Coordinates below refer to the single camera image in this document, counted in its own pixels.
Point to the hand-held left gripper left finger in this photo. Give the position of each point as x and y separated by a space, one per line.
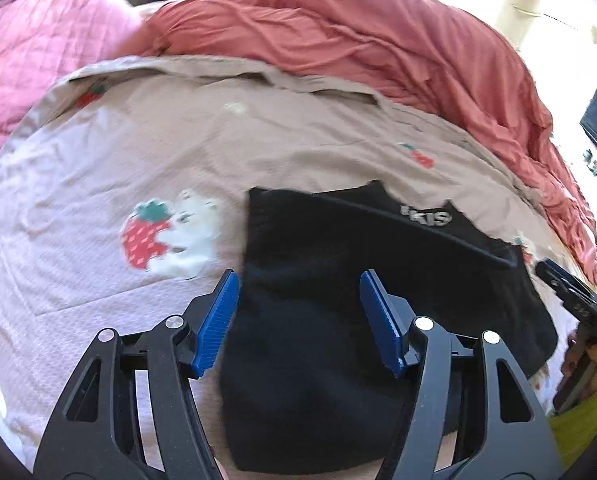
218 320

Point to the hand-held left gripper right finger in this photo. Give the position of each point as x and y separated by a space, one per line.
381 325

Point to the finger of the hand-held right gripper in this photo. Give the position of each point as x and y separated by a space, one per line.
573 292

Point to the black sweater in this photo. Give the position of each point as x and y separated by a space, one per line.
318 285

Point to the person's right hand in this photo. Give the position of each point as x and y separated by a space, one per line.
572 355

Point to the person's green clothing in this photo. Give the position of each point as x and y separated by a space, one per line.
585 425

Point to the printed bed sheet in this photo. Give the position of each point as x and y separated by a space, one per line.
103 160

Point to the red duvet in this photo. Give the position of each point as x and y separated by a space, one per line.
378 45

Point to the pink quilted blanket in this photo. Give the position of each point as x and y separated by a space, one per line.
38 50

